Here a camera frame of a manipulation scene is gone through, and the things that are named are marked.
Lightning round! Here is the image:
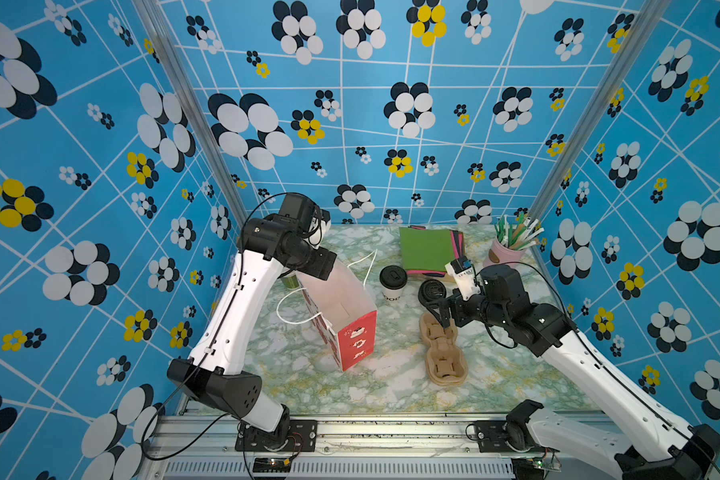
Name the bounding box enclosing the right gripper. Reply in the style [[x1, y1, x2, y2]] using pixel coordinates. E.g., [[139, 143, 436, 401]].
[[426, 285, 510, 333]]

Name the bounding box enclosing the white paper cup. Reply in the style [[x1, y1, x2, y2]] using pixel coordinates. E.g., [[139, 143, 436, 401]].
[[380, 277, 407, 301]]

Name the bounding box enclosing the red white paper bag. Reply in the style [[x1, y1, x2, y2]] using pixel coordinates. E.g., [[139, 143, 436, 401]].
[[278, 260, 378, 371]]

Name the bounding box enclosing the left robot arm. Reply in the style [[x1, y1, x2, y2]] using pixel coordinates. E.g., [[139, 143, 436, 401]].
[[167, 192, 336, 446]]

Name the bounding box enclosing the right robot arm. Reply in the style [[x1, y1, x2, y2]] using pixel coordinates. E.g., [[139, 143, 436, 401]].
[[418, 259, 720, 479]]

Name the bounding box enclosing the black cup lid stack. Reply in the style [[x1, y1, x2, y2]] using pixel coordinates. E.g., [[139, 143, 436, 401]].
[[417, 278, 447, 310]]

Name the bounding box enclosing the brown pulp cup carrier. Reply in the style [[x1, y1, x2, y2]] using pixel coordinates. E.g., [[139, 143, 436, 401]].
[[419, 312, 468, 387]]

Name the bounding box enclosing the green paper cup stack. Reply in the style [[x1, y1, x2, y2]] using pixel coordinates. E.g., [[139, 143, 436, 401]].
[[281, 273, 301, 290]]

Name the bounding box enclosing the colourful napkin stack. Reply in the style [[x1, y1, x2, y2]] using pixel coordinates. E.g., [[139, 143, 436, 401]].
[[399, 227, 464, 278]]

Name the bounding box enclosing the pink straw holder cup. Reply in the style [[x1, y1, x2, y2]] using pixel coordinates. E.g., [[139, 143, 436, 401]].
[[483, 239, 525, 267]]

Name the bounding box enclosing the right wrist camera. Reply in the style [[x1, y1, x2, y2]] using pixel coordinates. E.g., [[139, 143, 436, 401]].
[[445, 256, 481, 300]]

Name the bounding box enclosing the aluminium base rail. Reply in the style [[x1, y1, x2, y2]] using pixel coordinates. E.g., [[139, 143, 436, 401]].
[[137, 413, 637, 480]]

